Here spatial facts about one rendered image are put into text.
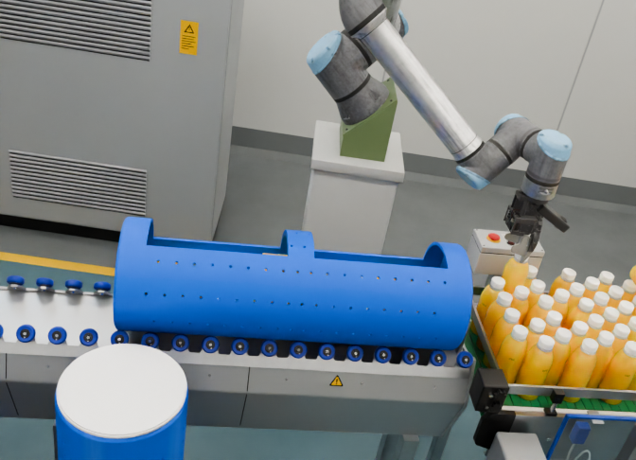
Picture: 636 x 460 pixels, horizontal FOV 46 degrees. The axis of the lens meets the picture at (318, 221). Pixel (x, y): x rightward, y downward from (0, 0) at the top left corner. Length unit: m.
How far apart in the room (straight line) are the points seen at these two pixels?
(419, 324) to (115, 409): 0.75
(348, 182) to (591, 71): 2.58
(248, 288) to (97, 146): 1.98
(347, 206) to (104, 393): 1.24
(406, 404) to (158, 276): 0.76
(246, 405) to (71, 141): 1.96
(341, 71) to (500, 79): 2.38
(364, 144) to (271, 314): 0.93
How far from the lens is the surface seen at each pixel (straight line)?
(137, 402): 1.69
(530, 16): 4.67
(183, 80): 3.40
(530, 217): 2.09
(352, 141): 2.56
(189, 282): 1.79
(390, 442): 2.49
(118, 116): 3.55
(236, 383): 1.99
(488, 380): 1.97
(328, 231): 2.70
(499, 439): 2.05
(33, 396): 2.11
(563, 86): 4.87
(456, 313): 1.90
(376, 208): 2.64
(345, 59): 2.50
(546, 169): 2.00
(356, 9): 1.93
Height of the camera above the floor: 2.27
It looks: 32 degrees down
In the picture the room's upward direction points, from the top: 10 degrees clockwise
